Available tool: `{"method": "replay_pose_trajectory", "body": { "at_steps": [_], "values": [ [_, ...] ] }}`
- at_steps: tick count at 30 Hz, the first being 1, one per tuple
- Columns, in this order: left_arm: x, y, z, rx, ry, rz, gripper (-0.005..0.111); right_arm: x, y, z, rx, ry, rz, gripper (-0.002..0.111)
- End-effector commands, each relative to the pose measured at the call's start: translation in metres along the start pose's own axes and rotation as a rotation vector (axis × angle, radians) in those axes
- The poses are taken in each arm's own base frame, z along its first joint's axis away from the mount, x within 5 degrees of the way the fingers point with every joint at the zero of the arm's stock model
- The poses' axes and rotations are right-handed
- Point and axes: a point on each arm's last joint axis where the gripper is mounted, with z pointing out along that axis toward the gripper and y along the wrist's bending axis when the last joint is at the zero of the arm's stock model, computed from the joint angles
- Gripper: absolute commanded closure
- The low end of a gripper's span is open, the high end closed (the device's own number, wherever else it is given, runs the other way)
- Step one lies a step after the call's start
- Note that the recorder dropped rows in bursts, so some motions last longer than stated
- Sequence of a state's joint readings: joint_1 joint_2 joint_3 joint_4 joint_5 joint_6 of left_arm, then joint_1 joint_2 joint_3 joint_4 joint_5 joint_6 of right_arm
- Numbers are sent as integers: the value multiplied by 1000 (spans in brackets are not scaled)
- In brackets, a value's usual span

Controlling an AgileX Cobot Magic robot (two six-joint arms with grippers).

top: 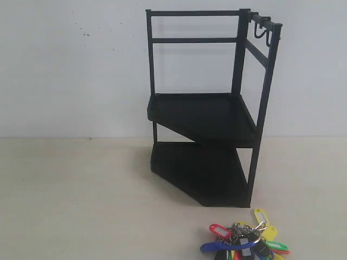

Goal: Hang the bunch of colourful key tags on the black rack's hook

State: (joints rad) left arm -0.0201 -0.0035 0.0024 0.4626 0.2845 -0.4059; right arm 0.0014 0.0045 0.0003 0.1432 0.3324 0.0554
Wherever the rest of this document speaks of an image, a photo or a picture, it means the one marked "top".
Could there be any bunch of colourful key tags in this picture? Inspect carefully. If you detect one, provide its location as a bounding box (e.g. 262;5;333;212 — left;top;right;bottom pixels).
200;208;291;259

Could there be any black two-tier corner rack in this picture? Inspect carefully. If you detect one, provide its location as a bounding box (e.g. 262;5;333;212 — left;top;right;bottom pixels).
146;9;282;208

